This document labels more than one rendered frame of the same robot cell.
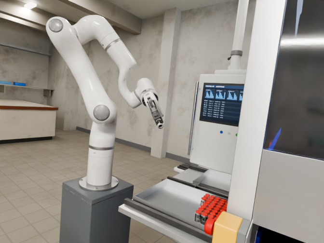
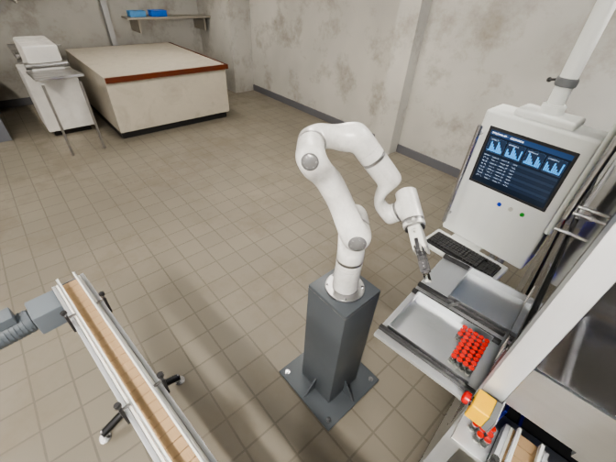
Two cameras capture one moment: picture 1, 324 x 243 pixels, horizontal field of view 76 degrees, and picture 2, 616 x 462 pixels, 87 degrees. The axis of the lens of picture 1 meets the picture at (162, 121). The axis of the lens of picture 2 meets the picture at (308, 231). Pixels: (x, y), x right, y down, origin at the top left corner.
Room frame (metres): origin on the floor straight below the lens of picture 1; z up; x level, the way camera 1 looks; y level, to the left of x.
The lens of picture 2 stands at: (-0.07, 0.30, 2.03)
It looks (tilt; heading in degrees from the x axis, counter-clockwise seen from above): 38 degrees down; 10
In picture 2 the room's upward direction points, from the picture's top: 4 degrees clockwise
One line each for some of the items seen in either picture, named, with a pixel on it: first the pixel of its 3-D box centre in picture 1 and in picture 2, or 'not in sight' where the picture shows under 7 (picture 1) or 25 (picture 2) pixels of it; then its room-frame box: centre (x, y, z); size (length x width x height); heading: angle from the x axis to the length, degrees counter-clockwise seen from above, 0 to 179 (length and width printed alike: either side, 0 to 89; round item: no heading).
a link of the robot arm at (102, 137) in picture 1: (104, 122); (352, 234); (1.03, 0.29, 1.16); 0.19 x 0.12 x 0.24; 10
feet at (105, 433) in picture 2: not in sight; (142, 401); (0.56, 1.31, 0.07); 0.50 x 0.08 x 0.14; 149
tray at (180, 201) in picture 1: (184, 202); (439, 333); (0.81, -0.13, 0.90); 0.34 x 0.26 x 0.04; 58
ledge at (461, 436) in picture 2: not in sight; (478, 438); (0.44, -0.22, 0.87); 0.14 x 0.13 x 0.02; 59
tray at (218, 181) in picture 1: (232, 186); (495, 302); (1.04, -0.40, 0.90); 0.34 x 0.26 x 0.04; 59
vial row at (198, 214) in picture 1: (205, 209); (460, 346); (0.76, -0.20, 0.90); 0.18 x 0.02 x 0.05; 148
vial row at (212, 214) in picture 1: (216, 213); (471, 353); (0.74, -0.24, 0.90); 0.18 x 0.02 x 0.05; 148
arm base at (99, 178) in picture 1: (100, 165); (346, 273); (1.00, 0.28, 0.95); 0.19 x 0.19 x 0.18
